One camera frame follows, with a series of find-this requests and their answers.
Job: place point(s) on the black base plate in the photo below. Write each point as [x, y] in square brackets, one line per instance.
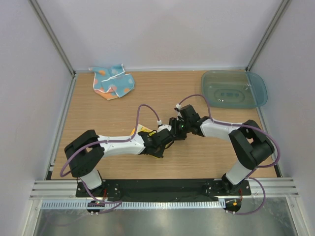
[132, 187]

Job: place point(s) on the clear blue plastic tray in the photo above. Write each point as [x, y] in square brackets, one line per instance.
[233, 89]

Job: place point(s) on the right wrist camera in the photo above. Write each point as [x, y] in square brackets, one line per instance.
[188, 114]

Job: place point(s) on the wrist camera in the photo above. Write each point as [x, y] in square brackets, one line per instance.
[188, 114]
[165, 135]

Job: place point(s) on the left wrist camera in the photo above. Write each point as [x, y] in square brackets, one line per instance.
[165, 135]

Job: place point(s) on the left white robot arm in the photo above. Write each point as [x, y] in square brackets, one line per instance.
[84, 153]

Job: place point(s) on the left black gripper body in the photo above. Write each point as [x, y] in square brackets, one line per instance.
[159, 153]

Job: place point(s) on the yellow green patterned towel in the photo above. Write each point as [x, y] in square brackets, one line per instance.
[141, 129]

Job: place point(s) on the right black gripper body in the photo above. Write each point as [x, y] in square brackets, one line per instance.
[181, 128]

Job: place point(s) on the right aluminium frame post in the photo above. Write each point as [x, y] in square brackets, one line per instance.
[284, 4]

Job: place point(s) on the blue orange dotted towel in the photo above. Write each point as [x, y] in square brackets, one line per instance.
[111, 83]

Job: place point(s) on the left aluminium frame post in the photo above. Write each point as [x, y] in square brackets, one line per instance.
[47, 27]

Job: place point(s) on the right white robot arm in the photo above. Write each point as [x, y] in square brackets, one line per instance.
[251, 145]

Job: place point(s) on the front aluminium rail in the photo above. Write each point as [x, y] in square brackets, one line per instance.
[66, 189]

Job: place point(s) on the white slotted cable duct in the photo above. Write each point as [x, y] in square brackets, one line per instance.
[88, 204]

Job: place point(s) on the aluminium frame post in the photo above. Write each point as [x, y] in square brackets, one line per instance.
[284, 4]
[47, 27]

